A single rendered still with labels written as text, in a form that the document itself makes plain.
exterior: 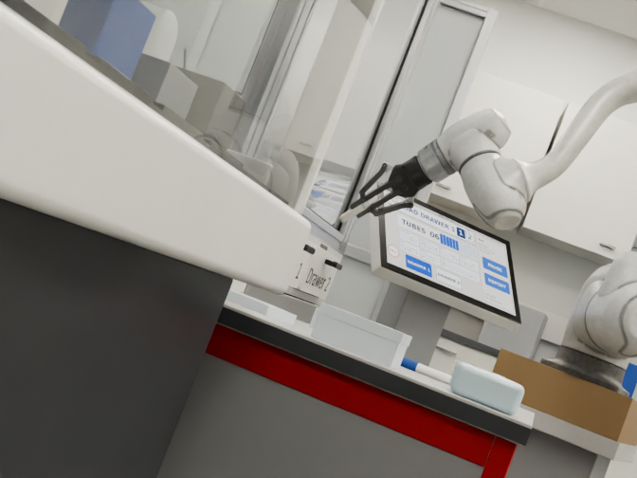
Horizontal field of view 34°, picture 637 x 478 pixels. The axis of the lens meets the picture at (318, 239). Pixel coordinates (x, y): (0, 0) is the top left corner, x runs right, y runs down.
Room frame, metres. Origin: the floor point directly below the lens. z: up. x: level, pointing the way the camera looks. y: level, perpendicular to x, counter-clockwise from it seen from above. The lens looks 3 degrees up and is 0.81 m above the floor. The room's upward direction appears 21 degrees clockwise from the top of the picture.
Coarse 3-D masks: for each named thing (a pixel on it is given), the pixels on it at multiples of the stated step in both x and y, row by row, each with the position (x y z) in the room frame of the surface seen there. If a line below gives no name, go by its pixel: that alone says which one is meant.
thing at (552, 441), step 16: (544, 416) 2.25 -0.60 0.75; (544, 432) 2.28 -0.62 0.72; (560, 432) 2.23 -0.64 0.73; (576, 432) 2.21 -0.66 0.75; (592, 432) 2.20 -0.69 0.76; (528, 448) 2.29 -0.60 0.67; (544, 448) 2.27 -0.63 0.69; (560, 448) 2.26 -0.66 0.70; (576, 448) 2.25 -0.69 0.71; (592, 448) 2.19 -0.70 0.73; (608, 448) 2.18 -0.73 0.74; (624, 448) 2.24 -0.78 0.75; (512, 464) 2.30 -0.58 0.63; (528, 464) 2.28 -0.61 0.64; (544, 464) 2.27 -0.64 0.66; (560, 464) 2.25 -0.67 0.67; (576, 464) 2.24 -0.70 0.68; (592, 464) 2.23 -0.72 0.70; (608, 464) 2.38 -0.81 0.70
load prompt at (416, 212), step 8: (400, 200) 3.01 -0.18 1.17; (416, 208) 3.04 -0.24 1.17; (416, 216) 3.02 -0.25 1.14; (424, 216) 3.04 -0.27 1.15; (432, 216) 3.06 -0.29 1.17; (432, 224) 3.04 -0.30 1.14; (440, 224) 3.06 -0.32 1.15; (448, 224) 3.09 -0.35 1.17; (448, 232) 3.07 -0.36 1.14; (456, 232) 3.09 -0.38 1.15; (464, 232) 3.11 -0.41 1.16; (472, 232) 3.14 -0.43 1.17; (464, 240) 3.09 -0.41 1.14; (472, 240) 3.12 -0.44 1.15
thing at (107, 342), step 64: (384, 0) 1.35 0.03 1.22; (0, 64) 0.59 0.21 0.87; (64, 64) 0.65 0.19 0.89; (0, 128) 0.61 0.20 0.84; (64, 128) 0.68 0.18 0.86; (128, 128) 0.76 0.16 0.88; (0, 192) 0.64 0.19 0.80; (64, 192) 0.71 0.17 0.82; (128, 192) 0.80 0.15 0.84; (192, 192) 0.92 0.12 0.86; (256, 192) 1.09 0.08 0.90; (0, 256) 0.80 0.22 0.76; (64, 256) 0.90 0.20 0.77; (128, 256) 1.02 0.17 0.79; (192, 256) 0.98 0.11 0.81; (256, 256) 1.17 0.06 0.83; (0, 320) 0.83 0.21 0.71; (64, 320) 0.94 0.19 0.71; (128, 320) 1.08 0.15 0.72; (192, 320) 1.26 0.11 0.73; (0, 384) 0.87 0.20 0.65; (64, 384) 0.99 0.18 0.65; (128, 384) 1.14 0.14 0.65; (0, 448) 0.92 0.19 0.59; (64, 448) 1.05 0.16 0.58; (128, 448) 1.21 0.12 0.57
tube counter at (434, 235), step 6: (432, 234) 3.02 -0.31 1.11; (438, 234) 3.03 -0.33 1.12; (444, 234) 3.05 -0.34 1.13; (438, 240) 3.02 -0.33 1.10; (444, 240) 3.03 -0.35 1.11; (450, 240) 3.05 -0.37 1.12; (456, 240) 3.07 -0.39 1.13; (450, 246) 3.04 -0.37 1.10; (456, 246) 3.06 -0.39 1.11; (462, 246) 3.07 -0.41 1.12; (468, 246) 3.09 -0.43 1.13; (462, 252) 3.05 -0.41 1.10; (468, 252) 3.07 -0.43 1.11; (474, 252) 3.09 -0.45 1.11; (474, 258) 3.08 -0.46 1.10
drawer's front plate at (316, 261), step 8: (320, 248) 2.40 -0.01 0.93; (312, 256) 2.36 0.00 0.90; (320, 256) 2.43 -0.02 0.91; (328, 256) 2.50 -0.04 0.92; (312, 264) 2.38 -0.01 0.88; (320, 264) 2.46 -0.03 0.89; (304, 272) 2.36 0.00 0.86; (320, 272) 2.49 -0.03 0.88; (328, 272) 2.56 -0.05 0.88; (304, 280) 2.37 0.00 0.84; (312, 280) 2.44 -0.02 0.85; (320, 280) 2.51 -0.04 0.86; (328, 280) 2.59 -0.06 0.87; (304, 288) 2.40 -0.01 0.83; (312, 288) 2.47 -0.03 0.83; (320, 288) 2.55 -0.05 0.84; (328, 288) 2.62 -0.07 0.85; (320, 296) 2.58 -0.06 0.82
